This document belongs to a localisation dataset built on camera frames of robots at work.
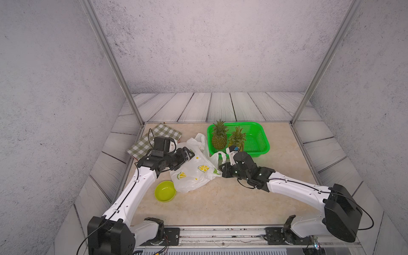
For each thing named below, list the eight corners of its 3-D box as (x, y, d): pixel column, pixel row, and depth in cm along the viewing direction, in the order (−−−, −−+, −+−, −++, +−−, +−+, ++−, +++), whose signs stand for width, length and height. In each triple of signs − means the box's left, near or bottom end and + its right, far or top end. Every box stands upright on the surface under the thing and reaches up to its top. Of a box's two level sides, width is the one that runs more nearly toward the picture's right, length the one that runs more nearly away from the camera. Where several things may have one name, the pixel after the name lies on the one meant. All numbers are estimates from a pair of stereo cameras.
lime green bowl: (155, 203, 85) (152, 199, 81) (159, 185, 92) (156, 180, 87) (176, 203, 85) (174, 199, 81) (178, 185, 92) (176, 180, 87)
